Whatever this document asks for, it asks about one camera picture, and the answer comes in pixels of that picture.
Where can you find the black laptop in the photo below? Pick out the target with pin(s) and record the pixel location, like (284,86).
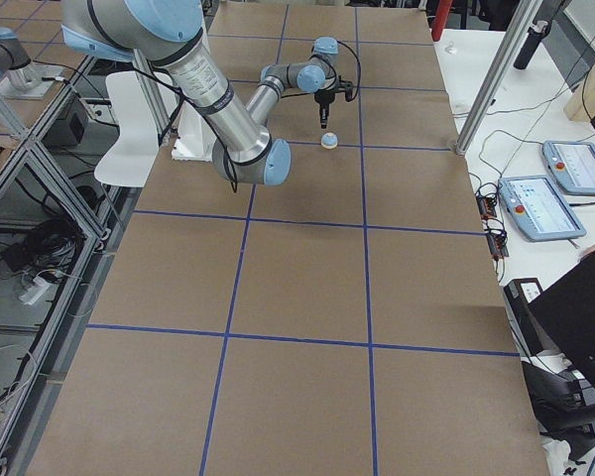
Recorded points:
(566,312)

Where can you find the near teach pendant tablet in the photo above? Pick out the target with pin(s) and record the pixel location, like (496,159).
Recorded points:
(539,210)

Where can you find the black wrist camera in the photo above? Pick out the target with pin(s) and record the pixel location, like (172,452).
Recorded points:
(346,88)

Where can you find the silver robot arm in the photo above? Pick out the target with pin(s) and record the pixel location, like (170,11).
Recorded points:
(20,77)
(169,34)

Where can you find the white plastic chair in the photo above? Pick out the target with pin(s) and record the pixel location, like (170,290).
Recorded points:
(129,161)

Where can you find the brown paper table cover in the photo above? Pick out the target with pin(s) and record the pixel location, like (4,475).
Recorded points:
(302,297)

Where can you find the teach pendant tablet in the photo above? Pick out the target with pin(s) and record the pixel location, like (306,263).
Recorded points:
(572,164)
(539,210)

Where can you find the black box with label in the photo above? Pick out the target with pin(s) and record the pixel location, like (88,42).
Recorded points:
(519,294)

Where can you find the red cylinder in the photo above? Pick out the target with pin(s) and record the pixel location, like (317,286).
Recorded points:
(442,12)

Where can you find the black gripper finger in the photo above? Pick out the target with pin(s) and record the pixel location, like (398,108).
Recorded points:
(321,115)
(325,115)

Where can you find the small electronics board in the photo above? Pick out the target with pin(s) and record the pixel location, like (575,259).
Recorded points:
(487,206)

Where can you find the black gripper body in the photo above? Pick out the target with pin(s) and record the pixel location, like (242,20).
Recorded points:
(322,101)

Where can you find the white power strip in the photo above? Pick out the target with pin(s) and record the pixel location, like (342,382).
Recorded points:
(34,291)

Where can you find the white camera stand pedestal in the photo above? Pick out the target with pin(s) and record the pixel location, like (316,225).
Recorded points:
(195,139)

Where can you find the far teach pendant tablet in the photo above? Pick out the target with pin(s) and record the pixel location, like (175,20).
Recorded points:
(572,164)

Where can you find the aluminium frame post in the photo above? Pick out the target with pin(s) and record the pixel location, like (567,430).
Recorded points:
(503,59)

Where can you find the blue tape grid lines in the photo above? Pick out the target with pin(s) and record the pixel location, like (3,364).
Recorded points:
(363,248)

